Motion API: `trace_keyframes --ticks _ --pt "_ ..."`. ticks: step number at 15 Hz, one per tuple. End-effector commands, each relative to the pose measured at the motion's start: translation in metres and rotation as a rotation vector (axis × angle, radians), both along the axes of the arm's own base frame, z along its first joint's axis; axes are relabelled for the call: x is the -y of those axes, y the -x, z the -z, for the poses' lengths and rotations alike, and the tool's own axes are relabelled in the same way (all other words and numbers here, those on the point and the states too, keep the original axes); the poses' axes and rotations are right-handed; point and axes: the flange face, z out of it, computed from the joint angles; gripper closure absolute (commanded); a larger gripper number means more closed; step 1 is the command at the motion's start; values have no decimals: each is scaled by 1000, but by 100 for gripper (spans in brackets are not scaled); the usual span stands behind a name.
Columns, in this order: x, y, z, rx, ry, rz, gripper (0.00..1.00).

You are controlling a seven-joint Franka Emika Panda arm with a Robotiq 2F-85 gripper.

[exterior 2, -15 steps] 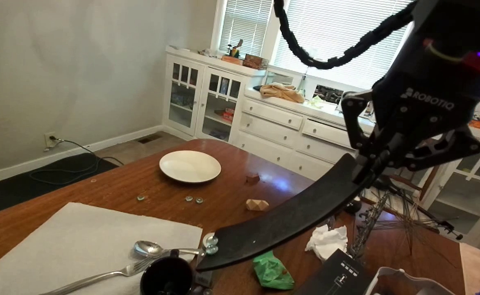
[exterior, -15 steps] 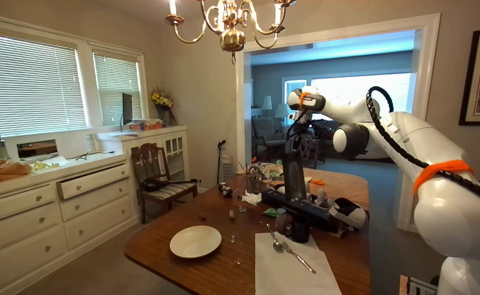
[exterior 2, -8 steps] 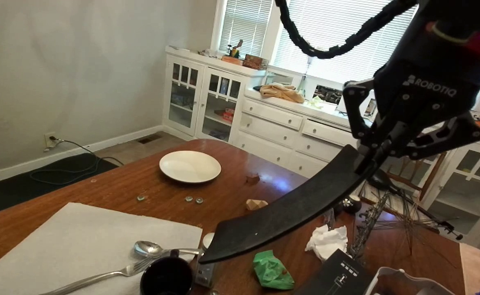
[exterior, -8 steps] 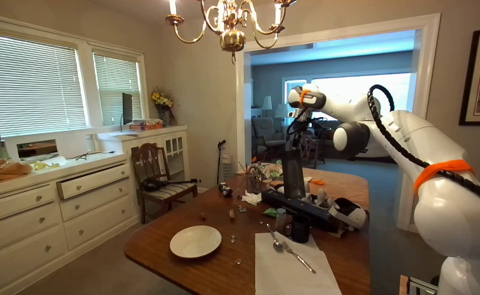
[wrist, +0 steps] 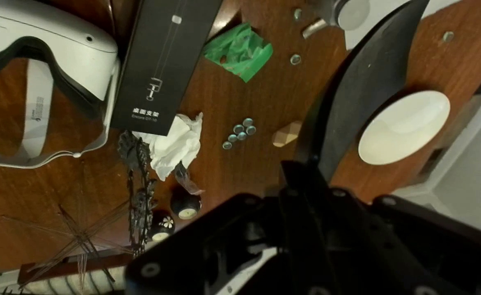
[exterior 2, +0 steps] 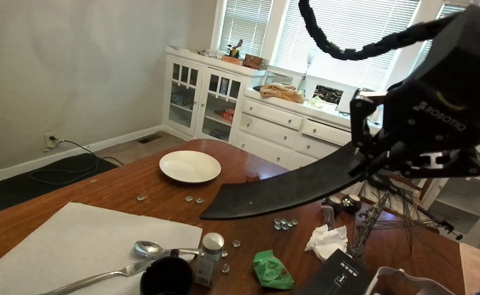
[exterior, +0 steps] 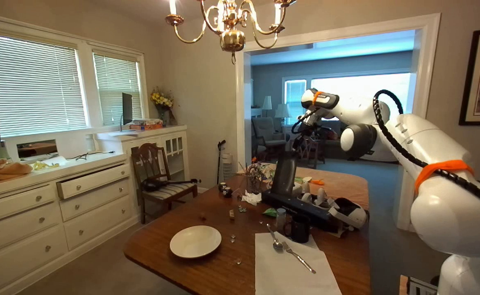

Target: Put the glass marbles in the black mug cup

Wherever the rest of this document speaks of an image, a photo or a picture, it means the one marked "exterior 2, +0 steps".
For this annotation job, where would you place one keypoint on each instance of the narrow window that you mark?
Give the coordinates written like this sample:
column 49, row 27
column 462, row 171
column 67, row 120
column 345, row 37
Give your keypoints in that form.
column 244, row 22

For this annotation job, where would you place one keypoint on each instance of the white plate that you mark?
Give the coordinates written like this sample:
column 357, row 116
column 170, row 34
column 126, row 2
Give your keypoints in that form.
column 190, row 166

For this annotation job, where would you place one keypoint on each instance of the black cardboard box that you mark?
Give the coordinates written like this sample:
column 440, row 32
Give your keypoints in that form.
column 334, row 276

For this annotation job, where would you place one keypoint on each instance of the floor vent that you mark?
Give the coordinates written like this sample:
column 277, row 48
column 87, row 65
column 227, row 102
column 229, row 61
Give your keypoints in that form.
column 147, row 140

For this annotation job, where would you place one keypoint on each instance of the green wrapper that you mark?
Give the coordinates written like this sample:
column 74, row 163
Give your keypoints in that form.
column 272, row 271

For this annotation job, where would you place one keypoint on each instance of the crumpled white tissue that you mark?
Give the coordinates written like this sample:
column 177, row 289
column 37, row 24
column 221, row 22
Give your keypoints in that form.
column 326, row 243

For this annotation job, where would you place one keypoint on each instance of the vase with feather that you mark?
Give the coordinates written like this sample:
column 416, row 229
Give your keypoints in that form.
column 303, row 83

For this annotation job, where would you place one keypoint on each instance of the clear plastic container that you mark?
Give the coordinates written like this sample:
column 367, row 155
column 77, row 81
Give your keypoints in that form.
column 408, row 284

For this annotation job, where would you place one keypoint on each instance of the black mug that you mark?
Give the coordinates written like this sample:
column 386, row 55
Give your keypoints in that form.
column 165, row 276

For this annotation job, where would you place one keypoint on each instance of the black floor mat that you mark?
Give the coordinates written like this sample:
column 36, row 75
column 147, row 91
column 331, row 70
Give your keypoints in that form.
column 31, row 186

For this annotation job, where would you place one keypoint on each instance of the white drawer dresser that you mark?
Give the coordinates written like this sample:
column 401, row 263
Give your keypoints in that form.
column 282, row 132

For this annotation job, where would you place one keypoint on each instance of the wall outlet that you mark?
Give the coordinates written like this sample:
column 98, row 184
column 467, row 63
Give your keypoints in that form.
column 51, row 142

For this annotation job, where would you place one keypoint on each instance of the white shelf unit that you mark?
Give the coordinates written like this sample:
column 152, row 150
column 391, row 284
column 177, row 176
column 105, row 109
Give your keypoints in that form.
column 468, row 202

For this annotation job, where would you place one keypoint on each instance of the clear glass marble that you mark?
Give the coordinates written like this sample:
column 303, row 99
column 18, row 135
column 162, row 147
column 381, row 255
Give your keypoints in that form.
column 223, row 255
column 275, row 222
column 236, row 243
column 283, row 225
column 293, row 222
column 277, row 229
column 224, row 268
column 198, row 201
column 188, row 199
column 141, row 197

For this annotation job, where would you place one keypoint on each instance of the metal tripod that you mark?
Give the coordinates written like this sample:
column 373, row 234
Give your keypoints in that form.
column 370, row 224

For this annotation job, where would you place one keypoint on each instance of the brown bread loaf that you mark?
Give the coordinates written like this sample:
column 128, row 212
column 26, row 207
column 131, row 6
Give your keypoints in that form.
column 282, row 93

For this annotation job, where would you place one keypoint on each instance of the small brown box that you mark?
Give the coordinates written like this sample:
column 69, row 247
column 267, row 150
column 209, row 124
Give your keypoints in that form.
column 254, row 63

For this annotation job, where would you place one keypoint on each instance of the white paper placemat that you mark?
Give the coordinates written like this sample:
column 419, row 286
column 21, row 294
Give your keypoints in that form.
column 59, row 240

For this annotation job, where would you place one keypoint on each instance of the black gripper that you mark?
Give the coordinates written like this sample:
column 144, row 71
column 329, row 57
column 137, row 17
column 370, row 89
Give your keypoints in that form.
column 452, row 83

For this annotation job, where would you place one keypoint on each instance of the white box with dark print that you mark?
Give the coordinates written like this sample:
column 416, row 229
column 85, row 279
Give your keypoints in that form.
column 327, row 94

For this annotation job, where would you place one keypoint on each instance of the silver spoon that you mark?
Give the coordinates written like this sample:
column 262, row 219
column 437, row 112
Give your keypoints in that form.
column 144, row 250

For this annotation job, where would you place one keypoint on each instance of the glass shaker with white lid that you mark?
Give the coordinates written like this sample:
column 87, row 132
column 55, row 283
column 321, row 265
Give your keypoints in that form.
column 205, row 265

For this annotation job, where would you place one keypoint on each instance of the wide window with blinds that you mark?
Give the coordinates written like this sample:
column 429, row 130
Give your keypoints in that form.
column 359, row 27

